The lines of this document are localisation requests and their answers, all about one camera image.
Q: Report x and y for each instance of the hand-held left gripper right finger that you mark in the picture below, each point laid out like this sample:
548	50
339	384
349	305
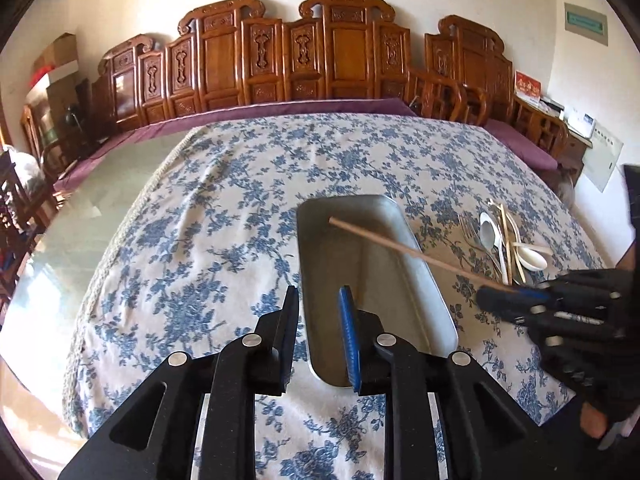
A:
350	340

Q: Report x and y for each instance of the wooden side cabinet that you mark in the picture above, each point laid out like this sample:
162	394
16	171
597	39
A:
577	157

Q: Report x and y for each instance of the white box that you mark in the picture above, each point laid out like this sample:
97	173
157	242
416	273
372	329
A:
581	122

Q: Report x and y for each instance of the pale bamboo chopstick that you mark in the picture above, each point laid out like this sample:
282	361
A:
505	255
517	260

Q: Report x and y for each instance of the green wall sign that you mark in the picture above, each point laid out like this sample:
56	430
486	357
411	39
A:
586	22

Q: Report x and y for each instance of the grey fluffy bundle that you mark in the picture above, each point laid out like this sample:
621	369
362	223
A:
566	182

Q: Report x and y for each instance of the carved wooden bench back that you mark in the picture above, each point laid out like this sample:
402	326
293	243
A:
470	60
135	85
222	55
350	50

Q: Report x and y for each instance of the wooden armchair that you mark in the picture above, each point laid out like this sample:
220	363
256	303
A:
445	95

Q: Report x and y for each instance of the person's right hand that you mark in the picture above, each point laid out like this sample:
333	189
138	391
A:
595	420

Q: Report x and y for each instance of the cardboard box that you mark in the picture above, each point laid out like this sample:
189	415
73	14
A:
55	52

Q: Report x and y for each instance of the blue floral tablecloth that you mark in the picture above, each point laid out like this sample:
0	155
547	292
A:
225	220

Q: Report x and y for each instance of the dark wooden chair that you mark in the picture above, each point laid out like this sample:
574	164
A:
20	220

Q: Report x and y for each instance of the brown wooden chopstick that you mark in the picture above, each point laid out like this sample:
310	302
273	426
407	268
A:
400	247

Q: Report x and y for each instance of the white plastic bag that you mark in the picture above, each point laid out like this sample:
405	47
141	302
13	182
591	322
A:
27	172

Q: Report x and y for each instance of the white wall sheet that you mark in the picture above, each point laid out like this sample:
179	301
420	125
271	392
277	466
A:
602	157

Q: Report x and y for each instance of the metal tray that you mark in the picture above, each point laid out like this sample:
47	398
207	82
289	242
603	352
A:
360	280

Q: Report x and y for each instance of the wooden bench armrest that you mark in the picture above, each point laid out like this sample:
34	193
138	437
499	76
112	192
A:
542	127

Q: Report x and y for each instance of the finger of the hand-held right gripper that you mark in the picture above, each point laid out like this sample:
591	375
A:
505	297
530	321

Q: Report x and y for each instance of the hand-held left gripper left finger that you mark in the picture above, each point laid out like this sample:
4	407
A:
285	340

